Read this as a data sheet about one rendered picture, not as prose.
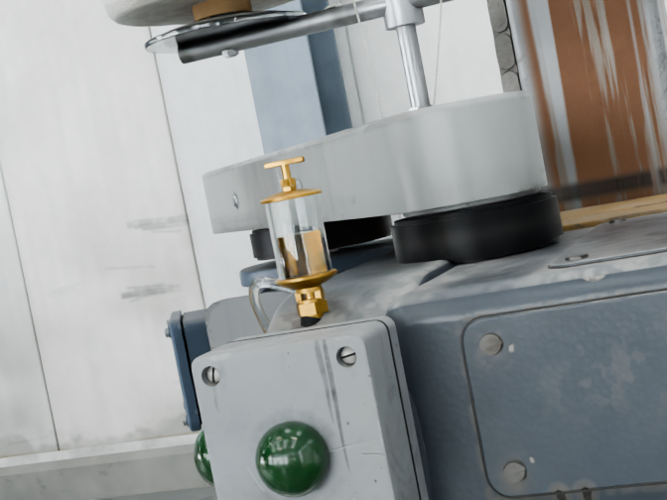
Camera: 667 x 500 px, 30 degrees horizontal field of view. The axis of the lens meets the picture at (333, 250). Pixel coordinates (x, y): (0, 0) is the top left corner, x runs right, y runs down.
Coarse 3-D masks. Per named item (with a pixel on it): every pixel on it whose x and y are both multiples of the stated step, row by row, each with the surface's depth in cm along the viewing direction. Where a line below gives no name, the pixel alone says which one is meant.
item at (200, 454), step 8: (200, 432) 52; (200, 440) 52; (200, 448) 51; (200, 456) 51; (208, 456) 51; (200, 464) 51; (208, 464) 51; (200, 472) 52; (208, 472) 51; (208, 480) 52
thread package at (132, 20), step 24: (120, 0) 85; (144, 0) 83; (168, 0) 84; (192, 0) 86; (216, 0) 88; (240, 0) 88; (264, 0) 92; (288, 0) 94; (120, 24) 90; (144, 24) 92; (168, 24) 95
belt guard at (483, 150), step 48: (480, 96) 63; (528, 96) 64; (336, 144) 72; (384, 144) 65; (432, 144) 63; (480, 144) 62; (528, 144) 64; (240, 192) 93; (336, 192) 73; (384, 192) 67; (432, 192) 63; (480, 192) 62; (528, 192) 64
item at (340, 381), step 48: (288, 336) 51; (336, 336) 48; (384, 336) 50; (240, 384) 49; (288, 384) 49; (336, 384) 48; (384, 384) 49; (240, 432) 50; (336, 432) 48; (384, 432) 48; (240, 480) 50; (336, 480) 49; (384, 480) 48
